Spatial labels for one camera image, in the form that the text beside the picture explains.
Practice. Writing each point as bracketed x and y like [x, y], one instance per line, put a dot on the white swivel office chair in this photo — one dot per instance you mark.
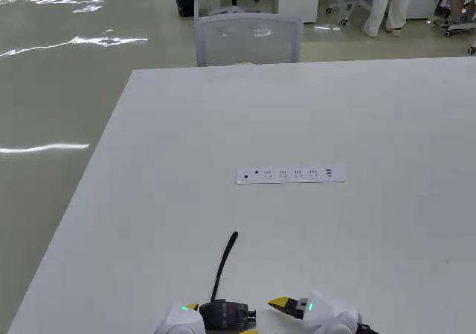
[353, 3]

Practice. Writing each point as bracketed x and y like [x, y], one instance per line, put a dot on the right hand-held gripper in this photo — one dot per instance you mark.
[327, 315]

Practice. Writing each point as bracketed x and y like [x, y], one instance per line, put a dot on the grey mesh chair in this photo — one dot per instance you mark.
[248, 40]

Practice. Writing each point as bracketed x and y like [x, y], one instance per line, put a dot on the white built-in power strip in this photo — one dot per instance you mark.
[290, 175]

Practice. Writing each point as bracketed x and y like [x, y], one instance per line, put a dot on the white chair base with castors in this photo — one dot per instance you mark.
[463, 29]

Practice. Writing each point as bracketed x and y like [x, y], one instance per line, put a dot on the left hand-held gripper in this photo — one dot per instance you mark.
[178, 321]

